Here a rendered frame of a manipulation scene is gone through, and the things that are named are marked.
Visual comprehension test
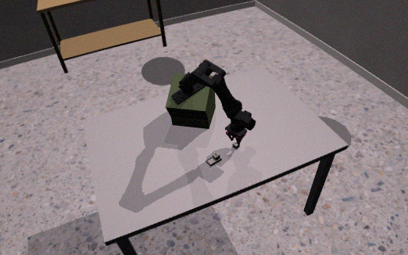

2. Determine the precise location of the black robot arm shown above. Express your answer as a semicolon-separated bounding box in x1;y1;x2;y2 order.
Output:
171;59;256;131

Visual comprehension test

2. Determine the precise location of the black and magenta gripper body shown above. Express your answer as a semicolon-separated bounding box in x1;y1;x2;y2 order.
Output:
225;123;247;139

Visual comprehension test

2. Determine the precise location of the white cube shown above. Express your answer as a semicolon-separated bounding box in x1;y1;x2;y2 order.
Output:
232;141;240;149
213;152;220;161

